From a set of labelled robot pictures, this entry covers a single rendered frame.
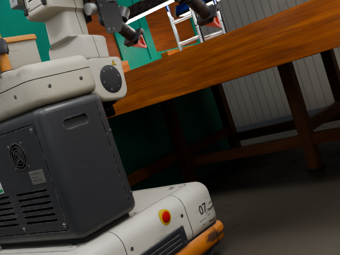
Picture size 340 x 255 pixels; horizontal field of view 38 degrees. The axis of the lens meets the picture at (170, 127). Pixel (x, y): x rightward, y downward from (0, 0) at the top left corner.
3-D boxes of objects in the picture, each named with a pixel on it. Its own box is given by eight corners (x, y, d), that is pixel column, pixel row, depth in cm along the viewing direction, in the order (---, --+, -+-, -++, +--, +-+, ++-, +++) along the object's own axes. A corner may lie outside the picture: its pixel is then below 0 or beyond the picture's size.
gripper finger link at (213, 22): (213, 24, 219) (199, 11, 213) (226, 18, 214) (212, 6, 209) (211, 36, 216) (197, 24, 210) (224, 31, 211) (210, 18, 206)
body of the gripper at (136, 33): (128, 36, 242) (118, 27, 238) (143, 29, 236) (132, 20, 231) (126, 46, 240) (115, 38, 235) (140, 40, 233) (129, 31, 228)
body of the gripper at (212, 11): (201, 14, 214) (189, 4, 210) (219, 5, 208) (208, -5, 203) (199, 26, 211) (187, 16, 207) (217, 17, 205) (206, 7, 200)
